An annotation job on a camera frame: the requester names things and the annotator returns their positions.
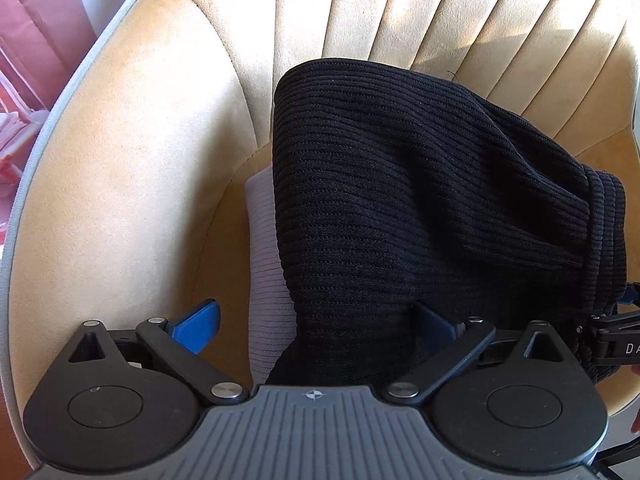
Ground light grey ribbed cloth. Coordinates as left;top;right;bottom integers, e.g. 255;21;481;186
243;167;302;387

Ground black corduroy pants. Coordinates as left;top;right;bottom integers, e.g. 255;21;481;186
265;57;629;392

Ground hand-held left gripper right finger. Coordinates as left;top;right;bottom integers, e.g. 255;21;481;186
382;300;572;407

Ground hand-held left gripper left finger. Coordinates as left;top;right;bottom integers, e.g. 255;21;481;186
65;298;251;407

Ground person's right hand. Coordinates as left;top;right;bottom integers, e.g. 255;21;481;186
629;364;640;435

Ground beige upholstered chair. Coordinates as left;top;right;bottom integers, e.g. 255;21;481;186
0;0;640;480

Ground pink cloth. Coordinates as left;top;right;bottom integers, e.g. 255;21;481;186
0;0;152;233

